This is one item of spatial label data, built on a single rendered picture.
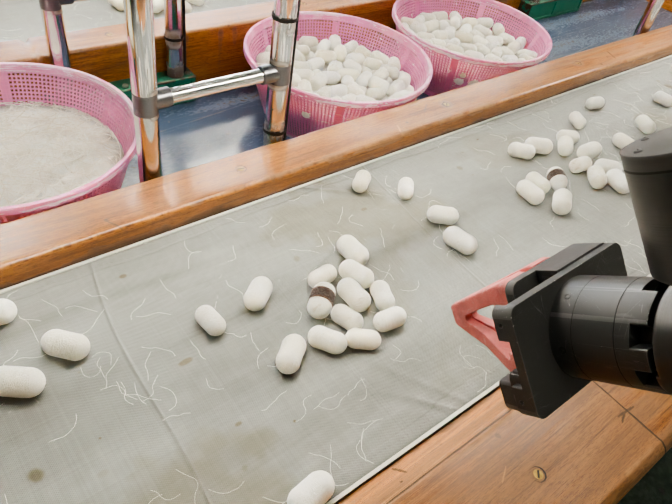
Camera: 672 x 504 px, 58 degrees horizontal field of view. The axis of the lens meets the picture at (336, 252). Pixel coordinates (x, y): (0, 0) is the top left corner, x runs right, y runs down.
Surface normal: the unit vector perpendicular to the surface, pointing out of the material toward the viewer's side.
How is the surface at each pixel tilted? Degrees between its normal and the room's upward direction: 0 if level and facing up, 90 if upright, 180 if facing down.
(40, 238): 0
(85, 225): 0
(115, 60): 90
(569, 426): 0
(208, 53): 90
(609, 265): 48
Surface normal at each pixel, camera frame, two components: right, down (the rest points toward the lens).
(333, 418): 0.15, -0.71
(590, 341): -0.83, 0.14
